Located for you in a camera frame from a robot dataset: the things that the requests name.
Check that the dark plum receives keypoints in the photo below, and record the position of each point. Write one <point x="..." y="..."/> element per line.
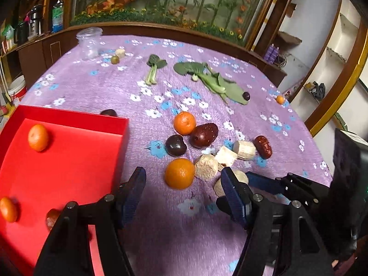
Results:
<point x="109" y="112"/>
<point x="246" y="95"/>
<point x="175" y="145"/>

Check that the black item on shelf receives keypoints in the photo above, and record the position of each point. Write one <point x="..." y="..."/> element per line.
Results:
<point x="317" y="89"/>

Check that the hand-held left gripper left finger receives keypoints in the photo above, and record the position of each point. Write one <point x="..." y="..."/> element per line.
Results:
<point x="130" y="198"/>

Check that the white bucket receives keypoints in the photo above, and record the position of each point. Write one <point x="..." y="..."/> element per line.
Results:
<point x="17" y="89"/>

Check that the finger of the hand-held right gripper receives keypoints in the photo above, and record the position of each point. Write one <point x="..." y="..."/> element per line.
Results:
<point x="263" y="182"/>

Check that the pale sugarcane chunk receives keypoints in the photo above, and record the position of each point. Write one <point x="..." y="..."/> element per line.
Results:
<point x="220" y="185"/>

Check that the green olive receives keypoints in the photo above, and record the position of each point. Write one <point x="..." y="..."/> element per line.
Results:
<point x="115" y="59"/>

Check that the aquarium with artificial plants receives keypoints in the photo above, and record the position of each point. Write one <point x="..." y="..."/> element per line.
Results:
<point x="172" y="3"/>

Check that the red box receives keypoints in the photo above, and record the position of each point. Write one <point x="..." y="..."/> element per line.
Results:
<point x="72" y="166"/>

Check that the green blue plastic bottle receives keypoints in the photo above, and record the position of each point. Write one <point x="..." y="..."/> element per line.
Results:
<point x="58" y="15"/>

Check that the purple floral tablecloth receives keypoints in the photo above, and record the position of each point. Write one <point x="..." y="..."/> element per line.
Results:
<point x="120" y="92"/>

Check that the green packet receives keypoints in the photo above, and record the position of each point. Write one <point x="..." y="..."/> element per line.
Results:
<point x="7" y="33"/>

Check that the beige yam chunk round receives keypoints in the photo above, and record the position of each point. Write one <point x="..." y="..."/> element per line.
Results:
<point x="206" y="167"/>

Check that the white yam chunk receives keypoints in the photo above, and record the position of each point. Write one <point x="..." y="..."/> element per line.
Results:
<point x="244" y="150"/>
<point x="225" y="155"/>

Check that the purple bottle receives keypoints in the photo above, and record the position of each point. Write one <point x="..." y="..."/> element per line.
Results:
<point x="275" y="54"/>
<point x="268" y="52"/>

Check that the white wall shelf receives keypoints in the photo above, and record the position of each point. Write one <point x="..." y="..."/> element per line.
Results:
<point x="333" y="49"/>

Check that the brown date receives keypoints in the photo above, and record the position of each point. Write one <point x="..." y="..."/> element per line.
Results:
<point x="51" y="218"/>

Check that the small bok choy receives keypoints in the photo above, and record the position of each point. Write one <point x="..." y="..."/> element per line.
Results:
<point x="153" y="69"/>

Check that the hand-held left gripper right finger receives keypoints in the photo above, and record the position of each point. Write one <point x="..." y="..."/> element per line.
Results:
<point x="234" y="198"/>

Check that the clear glass jar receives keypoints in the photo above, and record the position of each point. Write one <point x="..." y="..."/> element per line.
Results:
<point x="89" y="43"/>

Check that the large bok choy leaf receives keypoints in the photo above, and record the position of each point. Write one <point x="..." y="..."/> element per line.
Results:
<point x="187" y="67"/>
<point x="234" y="92"/>

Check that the wooden cabinet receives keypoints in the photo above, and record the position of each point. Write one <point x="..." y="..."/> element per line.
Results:
<point x="51" y="49"/>

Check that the large dark red date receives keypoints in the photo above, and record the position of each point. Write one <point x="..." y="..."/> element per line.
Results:
<point x="203" y="135"/>

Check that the small orange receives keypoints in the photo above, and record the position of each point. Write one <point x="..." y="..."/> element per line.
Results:
<point x="280" y="99"/>

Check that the black kettle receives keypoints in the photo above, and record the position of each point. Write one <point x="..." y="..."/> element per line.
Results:
<point x="21" y="33"/>

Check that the pale banana piece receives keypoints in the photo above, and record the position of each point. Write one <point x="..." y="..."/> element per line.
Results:
<point x="120" y="53"/>

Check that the steel thermos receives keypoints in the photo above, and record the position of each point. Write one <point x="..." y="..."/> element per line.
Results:
<point x="36" y="20"/>

